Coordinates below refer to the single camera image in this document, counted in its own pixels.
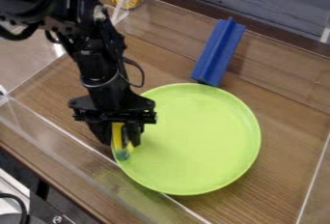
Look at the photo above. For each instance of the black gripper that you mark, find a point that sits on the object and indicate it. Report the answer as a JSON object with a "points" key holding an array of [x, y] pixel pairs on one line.
{"points": [[135, 111]]}

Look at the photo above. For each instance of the yellow toy banana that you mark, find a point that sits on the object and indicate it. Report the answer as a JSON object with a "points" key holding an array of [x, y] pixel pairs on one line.
{"points": [[121, 146]]}

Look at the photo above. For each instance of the green round plate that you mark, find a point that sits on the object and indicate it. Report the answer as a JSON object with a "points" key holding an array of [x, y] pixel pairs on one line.
{"points": [[200, 146]]}

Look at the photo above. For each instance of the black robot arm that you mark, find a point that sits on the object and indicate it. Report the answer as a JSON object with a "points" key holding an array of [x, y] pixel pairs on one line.
{"points": [[77, 24]]}

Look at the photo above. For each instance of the black device under table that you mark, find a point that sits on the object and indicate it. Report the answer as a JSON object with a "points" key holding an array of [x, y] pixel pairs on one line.
{"points": [[27, 207]]}

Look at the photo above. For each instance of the blue plastic block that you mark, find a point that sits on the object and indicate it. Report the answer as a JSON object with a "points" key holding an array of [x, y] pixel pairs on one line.
{"points": [[218, 52]]}

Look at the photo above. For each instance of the clear acrylic enclosure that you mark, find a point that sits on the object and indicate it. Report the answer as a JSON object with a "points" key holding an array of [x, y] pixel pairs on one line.
{"points": [[279, 78]]}

